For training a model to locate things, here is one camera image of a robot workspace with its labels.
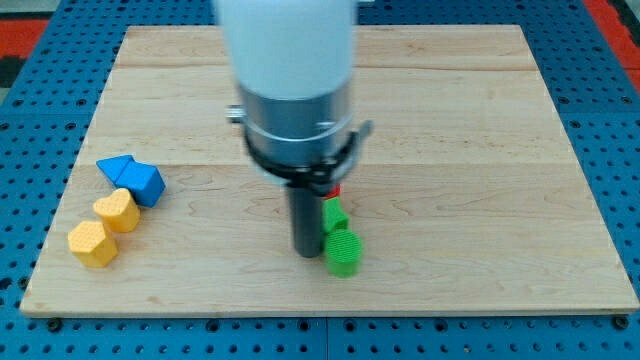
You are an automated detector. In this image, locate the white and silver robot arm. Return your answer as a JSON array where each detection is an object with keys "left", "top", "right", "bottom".
[{"left": 215, "top": 0, "right": 357, "bottom": 166}]

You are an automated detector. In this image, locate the red block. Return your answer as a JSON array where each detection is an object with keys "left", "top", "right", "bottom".
[{"left": 324, "top": 184, "right": 341, "bottom": 200}]

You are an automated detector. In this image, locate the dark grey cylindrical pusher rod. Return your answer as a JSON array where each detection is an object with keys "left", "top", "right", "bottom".
[{"left": 287, "top": 187, "right": 324, "bottom": 258}]

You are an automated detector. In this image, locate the green angular block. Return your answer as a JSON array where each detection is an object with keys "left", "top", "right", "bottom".
[{"left": 323, "top": 197, "right": 349, "bottom": 234}]

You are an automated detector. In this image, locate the green cylinder block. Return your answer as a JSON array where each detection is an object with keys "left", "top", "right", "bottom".
[{"left": 325, "top": 229, "right": 362, "bottom": 278}]

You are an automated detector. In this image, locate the light wooden board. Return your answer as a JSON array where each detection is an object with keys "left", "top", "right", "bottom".
[{"left": 21, "top": 25, "right": 639, "bottom": 318}]

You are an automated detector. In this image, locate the blue pentagon block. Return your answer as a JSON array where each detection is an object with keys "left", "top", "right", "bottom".
[{"left": 115, "top": 161, "right": 166, "bottom": 208}]

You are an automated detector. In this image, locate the yellow heart block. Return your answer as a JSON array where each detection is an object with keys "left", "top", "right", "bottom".
[{"left": 93, "top": 188, "right": 141, "bottom": 233}]

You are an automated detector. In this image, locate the blue triangular block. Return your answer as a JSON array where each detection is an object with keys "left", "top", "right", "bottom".
[{"left": 96, "top": 154, "right": 134, "bottom": 185}]

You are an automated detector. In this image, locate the yellow hexagon block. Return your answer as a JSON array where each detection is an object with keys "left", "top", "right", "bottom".
[{"left": 67, "top": 221, "right": 119, "bottom": 268}]

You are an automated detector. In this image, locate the black clamp ring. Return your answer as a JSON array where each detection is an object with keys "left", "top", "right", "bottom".
[{"left": 242, "top": 119, "right": 375, "bottom": 197}]

